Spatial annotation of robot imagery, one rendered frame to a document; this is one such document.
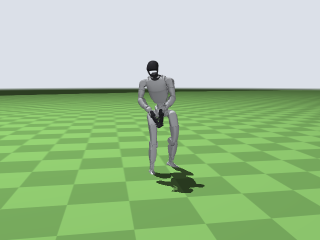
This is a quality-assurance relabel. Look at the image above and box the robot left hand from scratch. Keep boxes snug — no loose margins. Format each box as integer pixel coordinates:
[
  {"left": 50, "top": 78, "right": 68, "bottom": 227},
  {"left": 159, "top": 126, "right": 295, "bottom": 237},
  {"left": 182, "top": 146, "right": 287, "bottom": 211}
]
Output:
[{"left": 156, "top": 109, "right": 165, "bottom": 128}]

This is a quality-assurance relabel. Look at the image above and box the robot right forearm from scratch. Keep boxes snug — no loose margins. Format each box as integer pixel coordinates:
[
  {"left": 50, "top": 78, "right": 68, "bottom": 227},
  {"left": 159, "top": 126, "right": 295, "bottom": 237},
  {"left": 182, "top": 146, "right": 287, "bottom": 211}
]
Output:
[{"left": 138, "top": 98, "right": 155, "bottom": 116}]

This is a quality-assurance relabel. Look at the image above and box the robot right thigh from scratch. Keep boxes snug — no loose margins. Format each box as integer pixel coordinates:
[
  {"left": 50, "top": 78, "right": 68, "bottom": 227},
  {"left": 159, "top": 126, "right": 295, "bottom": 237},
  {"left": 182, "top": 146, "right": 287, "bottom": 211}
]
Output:
[{"left": 147, "top": 110, "right": 158, "bottom": 148}]

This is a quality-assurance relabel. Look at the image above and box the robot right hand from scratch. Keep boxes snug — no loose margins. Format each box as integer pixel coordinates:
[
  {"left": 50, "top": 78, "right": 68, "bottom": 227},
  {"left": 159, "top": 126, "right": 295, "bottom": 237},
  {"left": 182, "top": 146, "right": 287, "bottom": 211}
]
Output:
[{"left": 150, "top": 110, "right": 164, "bottom": 126}]

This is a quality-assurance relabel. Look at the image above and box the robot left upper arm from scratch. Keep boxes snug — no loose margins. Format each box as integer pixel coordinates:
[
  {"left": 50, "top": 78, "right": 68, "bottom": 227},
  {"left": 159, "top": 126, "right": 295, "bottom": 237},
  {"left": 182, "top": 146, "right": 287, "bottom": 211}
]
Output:
[{"left": 165, "top": 77, "right": 176, "bottom": 100}]

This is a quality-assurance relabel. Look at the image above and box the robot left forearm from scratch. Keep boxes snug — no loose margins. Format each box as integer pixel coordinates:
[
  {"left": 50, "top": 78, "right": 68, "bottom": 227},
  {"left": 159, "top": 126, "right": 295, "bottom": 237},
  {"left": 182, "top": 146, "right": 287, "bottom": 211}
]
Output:
[{"left": 158, "top": 95, "right": 176, "bottom": 114}]

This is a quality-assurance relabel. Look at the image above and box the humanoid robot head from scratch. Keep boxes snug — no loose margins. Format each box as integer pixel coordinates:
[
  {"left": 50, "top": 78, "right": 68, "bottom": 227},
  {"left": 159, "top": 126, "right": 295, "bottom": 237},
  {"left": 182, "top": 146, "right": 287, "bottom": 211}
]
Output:
[{"left": 146, "top": 60, "right": 161, "bottom": 81}]

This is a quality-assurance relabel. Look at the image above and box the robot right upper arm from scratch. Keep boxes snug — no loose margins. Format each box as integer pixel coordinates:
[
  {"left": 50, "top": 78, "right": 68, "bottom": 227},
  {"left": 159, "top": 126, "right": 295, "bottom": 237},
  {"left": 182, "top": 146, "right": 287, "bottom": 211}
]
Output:
[{"left": 138, "top": 79, "right": 147, "bottom": 102}]

